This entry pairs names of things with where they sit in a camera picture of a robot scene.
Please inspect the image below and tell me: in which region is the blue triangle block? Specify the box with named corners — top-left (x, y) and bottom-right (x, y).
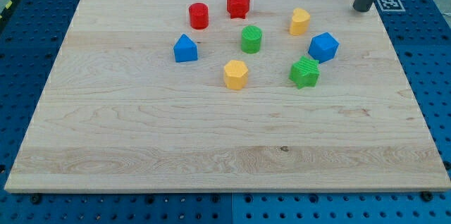
top-left (173, 34), bottom-right (198, 63)

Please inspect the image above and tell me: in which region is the blue cube block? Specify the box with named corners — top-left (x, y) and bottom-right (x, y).
top-left (308, 32), bottom-right (340, 63)

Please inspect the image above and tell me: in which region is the green cylinder block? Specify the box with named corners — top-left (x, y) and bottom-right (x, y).
top-left (241, 25), bottom-right (263, 54)

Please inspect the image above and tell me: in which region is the light wooden board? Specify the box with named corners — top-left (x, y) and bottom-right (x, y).
top-left (5, 0), bottom-right (450, 194)

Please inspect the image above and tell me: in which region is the yellow heart block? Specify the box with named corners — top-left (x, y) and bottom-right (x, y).
top-left (289, 8), bottom-right (311, 36)

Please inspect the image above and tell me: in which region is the yellow hexagon block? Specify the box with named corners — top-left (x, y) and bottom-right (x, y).
top-left (223, 60), bottom-right (249, 90)

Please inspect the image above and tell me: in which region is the red star block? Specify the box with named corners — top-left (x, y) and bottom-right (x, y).
top-left (226, 0), bottom-right (250, 19)

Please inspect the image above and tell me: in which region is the green star block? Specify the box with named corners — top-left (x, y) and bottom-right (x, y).
top-left (289, 56), bottom-right (320, 89)

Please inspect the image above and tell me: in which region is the white fiducial marker tag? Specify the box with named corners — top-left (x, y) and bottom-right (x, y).
top-left (376, 0), bottom-right (405, 12)

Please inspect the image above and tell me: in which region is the red cylinder block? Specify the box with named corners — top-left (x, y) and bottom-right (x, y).
top-left (188, 3), bottom-right (209, 30)

